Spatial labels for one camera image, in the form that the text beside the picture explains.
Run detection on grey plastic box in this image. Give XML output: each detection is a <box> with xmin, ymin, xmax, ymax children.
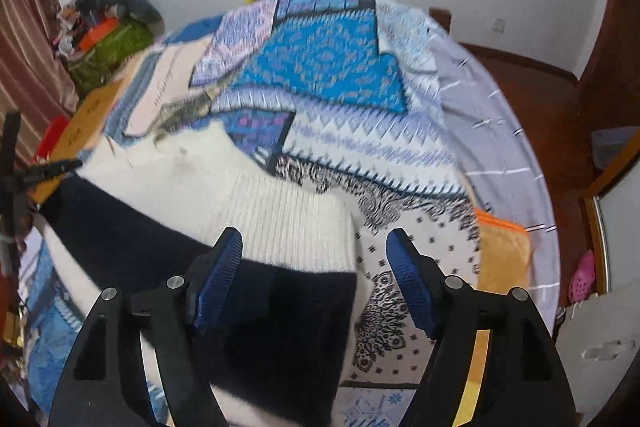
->
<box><xmin>591</xmin><ymin>126</ymin><xmax>633</xmax><ymax>168</ymax></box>

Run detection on pink clog shoe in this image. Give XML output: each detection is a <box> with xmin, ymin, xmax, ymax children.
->
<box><xmin>567</xmin><ymin>249</ymin><xmax>597</xmax><ymax>303</ymax></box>

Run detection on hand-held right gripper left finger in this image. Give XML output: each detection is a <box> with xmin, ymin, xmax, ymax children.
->
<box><xmin>47</xmin><ymin>227</ymin><xmax>245</xmax><ymax>427</ymax></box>

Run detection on grey plush toy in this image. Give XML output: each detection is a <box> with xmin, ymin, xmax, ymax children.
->
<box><xmin>97</xmin><ymin>0</ymin><xmax>165</xmax><ymax>26</ymax></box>

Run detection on white and navy knit sweater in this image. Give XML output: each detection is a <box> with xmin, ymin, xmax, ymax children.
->
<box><xmin>37</xmin><ymin>124</ymin><xmax>373</xmax><ymax>427</ymax></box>

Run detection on orange box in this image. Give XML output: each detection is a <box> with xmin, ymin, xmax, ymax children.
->
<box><xmin>79</xmin><ymin>18</ymin><xmax>121</xmax><ymax>50</ymax></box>

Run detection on grey striped bed sheet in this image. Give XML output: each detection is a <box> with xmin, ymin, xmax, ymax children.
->
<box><xmin>425</xmin><ymin>9</ymin><xmax>559</xmax><ymax>335</ymax></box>

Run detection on wooden framed mirror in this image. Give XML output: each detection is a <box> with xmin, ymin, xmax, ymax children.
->
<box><xmin>580</xmin><ymin>142</ymin><xmax>640</xmax><ymax>300</ymax></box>

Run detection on green patterned bag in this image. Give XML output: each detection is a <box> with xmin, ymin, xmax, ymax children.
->
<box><xmin>67</xmin><ymin>21</ymin><xmax>155</xmax><ymax>95</ymax></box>

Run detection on wooden bed board flower cutouts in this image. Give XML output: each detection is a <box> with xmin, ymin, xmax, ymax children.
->
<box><xmin>30</xmin><ymin>79</ymin><xmax>126</xmax><ymax>202</ymax></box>

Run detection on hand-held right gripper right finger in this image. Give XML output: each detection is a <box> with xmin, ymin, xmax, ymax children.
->
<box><xmin>386</xmin><ymin>228</ymin><xmax>577</xmax><ymax>427</ymax></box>

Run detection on red box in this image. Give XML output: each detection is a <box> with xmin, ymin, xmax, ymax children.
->
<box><xmin>34</xmin><ymin>116</ymin><xmax>70</xmax><ymax>160</ymax></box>

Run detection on blue patchwork bedspread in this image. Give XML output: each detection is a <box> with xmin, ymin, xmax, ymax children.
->
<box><xmin>20</xmin><ymin>0</ymin><xmax>483</xmax><ymax>427</ymax></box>

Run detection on white cardboard box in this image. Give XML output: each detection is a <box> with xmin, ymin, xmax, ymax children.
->
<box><xmin>554</xmin><ymin>291</ymin><xmax>638</xmax><ymax>410</ymax></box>

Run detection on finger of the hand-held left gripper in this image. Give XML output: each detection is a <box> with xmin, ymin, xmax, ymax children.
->
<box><xmin>14</xmin><ymin>158</ymin><xmax>83</xmax><ymax>188</ymax></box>

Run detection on brown wooden door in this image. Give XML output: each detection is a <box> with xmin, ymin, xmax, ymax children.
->
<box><xmin>575</xmin><ymin>0</ymin><xmax>640</xmax><ymax>138</ymax></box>

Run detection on striped brown curtain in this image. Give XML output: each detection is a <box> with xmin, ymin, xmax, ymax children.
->
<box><xmin>0</xmin><ymin>0</ymin><xmax>81</xmax><ymax>168</ymax></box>

